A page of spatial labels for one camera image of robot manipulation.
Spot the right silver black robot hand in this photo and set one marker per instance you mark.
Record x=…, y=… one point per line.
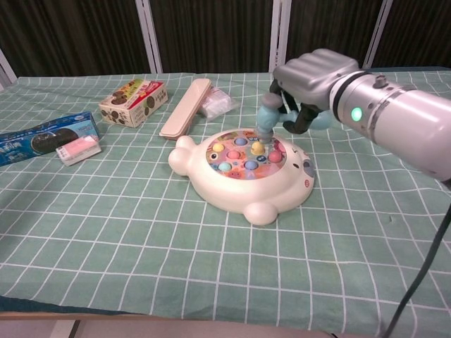
x=313, y=77

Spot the light blue toy hammer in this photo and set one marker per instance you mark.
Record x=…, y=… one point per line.
x=266, y=118

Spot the white whack-a-mole toy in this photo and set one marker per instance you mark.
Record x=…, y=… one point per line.
x=246, y=190

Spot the clear plastic bag packet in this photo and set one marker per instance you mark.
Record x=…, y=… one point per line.
x=218, y=104

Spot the long beige plastic case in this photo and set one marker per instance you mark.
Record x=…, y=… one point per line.
x=183, y=109

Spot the cream cookie carton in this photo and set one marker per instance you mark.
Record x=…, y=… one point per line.
x=123, y=116

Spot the small pink white box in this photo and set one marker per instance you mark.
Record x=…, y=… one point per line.
x=77, y=149

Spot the green checked tablecloth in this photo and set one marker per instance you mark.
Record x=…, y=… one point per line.
x=105, y=246

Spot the blue cookie package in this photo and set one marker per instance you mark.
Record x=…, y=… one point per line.
x=21, y=144

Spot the white metal frame post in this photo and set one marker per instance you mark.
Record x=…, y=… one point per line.
x=5, y=67
x=377, y=35
x=149, y=35
x=280, y=35

